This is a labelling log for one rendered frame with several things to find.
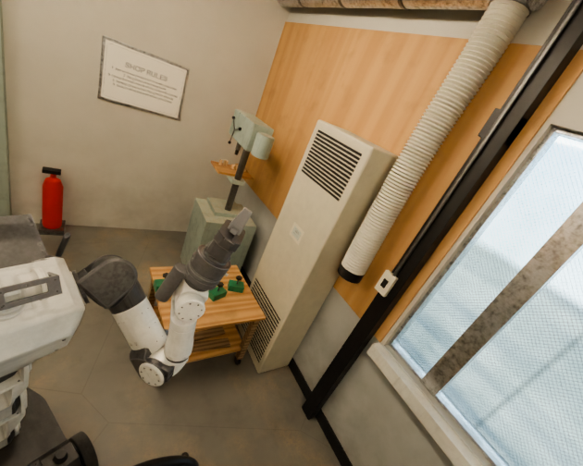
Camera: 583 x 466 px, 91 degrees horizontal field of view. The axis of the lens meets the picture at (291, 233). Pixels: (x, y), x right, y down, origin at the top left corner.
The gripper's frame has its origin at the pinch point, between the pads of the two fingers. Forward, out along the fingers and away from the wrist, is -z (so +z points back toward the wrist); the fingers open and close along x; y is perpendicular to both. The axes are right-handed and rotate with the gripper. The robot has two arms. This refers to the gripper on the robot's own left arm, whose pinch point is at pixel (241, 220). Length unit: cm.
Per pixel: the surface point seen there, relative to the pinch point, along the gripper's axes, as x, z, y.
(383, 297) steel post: -74, 14, -90
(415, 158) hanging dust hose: -77, -51, -53
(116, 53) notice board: -196, 6, 145
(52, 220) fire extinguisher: -186, 157, 127
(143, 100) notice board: -212, 26, 119
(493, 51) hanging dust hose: -69, -99, -46
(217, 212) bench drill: -185, 64, 14
